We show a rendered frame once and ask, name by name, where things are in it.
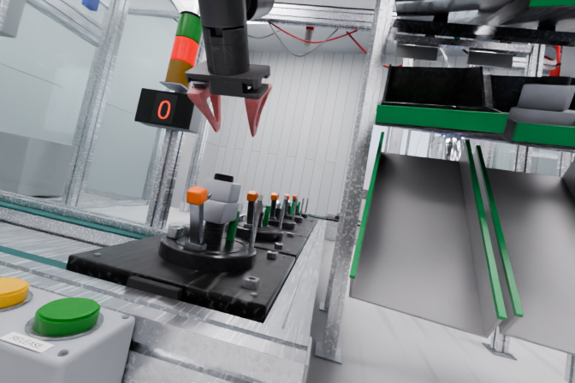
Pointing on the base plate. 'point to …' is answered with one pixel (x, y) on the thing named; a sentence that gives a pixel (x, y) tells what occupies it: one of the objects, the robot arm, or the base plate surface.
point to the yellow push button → (12, 291)
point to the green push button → (66, 315)
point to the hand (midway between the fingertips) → (235, 127)
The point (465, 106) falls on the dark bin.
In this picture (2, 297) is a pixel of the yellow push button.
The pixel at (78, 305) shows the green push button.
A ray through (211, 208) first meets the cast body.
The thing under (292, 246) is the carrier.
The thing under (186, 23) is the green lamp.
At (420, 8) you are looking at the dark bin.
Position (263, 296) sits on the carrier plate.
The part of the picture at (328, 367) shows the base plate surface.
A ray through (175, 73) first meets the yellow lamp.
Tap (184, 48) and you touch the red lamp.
